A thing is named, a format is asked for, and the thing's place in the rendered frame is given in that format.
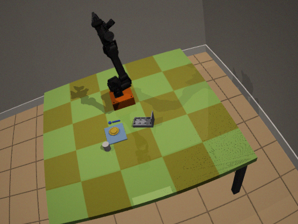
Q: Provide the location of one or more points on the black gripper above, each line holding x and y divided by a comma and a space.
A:
97, 23

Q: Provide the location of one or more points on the dark grey cylinder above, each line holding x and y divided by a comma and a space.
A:
106, 146

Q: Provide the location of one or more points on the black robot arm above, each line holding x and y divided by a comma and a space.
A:
123, 81

